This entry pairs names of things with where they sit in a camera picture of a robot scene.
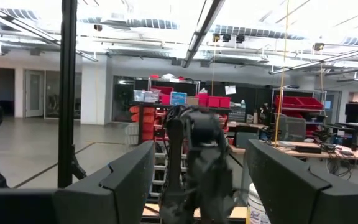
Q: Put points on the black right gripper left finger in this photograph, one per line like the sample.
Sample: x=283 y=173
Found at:
x=104 y=202

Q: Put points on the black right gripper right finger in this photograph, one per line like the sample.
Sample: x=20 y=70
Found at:
x=291 y=202

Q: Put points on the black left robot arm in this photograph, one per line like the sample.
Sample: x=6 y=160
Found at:
x=210 y=174

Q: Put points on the white yellow wipes canister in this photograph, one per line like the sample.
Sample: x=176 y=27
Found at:
x=255 y=208

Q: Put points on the flat black desk box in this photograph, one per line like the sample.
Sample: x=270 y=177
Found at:
x=308 y=149

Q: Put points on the long wooden desk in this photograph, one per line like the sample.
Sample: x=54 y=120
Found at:
x=322 y=154

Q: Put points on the grey office chair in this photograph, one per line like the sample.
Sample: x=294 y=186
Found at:
x=291 y=129

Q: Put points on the grey equipment case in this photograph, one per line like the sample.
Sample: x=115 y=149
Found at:
x=245 y=138

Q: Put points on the red white bin rack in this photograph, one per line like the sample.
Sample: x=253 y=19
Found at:
x=148 y=124

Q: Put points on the white building column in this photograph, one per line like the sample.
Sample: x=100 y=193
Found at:
x=93 y=93

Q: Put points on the large red storage bin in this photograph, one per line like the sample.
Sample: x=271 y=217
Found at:
x=165 y=93

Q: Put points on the white paper sign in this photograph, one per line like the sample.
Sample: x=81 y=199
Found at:
x=230 y=90

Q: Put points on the blue sign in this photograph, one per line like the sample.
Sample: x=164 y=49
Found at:
x=178 y=98

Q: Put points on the white door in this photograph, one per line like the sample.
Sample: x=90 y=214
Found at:
x=34 y=93

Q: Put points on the small cardboard box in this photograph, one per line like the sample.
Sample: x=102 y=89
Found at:
x=192 y=100

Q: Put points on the ceiling light fixture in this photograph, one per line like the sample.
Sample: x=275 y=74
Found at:
x=200 y=31

